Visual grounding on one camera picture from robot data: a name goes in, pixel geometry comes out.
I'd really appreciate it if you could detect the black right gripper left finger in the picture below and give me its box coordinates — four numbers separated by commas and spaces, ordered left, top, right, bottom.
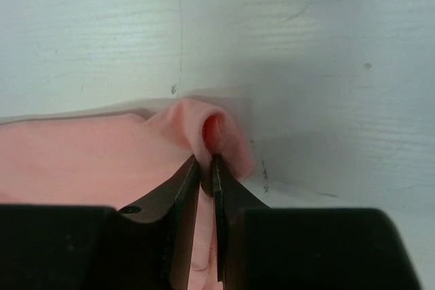
119, 156, 201, 289

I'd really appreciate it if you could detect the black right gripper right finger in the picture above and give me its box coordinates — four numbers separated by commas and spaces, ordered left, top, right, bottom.
211, 154, 270, 289

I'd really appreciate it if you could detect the salmon pink t shirt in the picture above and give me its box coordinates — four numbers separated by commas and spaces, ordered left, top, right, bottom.
0, 96, 256, 290

